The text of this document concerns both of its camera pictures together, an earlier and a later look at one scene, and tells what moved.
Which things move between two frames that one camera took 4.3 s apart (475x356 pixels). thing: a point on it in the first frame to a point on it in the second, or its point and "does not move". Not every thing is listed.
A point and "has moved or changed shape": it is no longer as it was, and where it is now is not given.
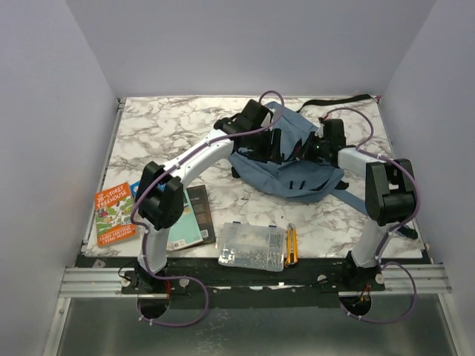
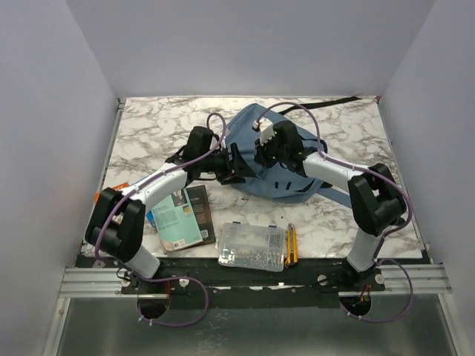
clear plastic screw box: (252, 246) does not move
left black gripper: (271, 152) to (241, 169)
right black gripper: (307, 153) to (260, 157)
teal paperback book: (185, 231) does not move
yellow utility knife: (292, 245) does not move
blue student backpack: (295, 176) has moved or changed shape
